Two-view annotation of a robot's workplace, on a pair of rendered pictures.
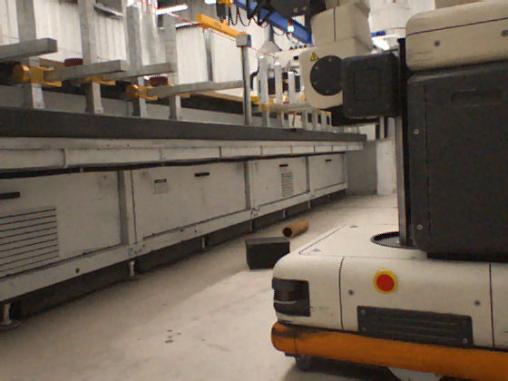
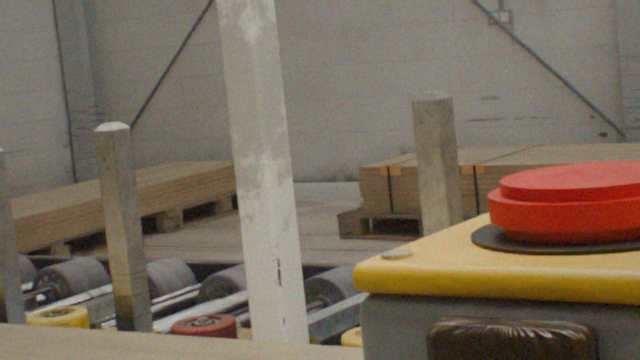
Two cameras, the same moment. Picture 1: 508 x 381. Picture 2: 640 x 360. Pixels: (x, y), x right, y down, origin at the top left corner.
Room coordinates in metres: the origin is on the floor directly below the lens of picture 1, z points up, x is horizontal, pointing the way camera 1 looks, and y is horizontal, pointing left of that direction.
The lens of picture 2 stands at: (2.85, -0.25, 1.27)
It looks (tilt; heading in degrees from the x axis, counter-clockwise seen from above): 6 degrees down; 100
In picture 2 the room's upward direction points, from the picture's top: 6 degrees counter-clockwise
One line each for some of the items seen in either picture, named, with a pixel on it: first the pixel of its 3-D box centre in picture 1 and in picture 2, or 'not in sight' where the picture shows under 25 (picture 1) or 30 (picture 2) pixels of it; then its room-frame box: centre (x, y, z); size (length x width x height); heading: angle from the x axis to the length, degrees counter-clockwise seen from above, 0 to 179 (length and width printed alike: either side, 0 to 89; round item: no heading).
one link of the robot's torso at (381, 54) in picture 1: (351, 93); not in sight; (1.33, -0.28, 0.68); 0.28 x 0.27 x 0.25; 155
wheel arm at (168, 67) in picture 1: (121, 74); not in sight; (1.73, 0.43, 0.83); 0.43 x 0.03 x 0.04; 65
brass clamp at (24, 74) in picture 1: (37, 76); not in sight; (1.53, 0.63, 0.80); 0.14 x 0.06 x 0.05; 155
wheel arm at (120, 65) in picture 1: (65, 74); not in sight; (1.51, 0.54, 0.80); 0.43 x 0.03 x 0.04; 65
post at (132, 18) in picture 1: (136, 68); not in sight; (1.96, 0.43, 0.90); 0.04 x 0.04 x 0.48; 65
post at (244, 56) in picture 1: (246, 86); not in sight; (2.86, 0.01, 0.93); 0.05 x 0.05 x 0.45; 65
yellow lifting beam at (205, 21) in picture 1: (226, 29); not in sight; (8.36, 0.31, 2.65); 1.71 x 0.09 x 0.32; 155
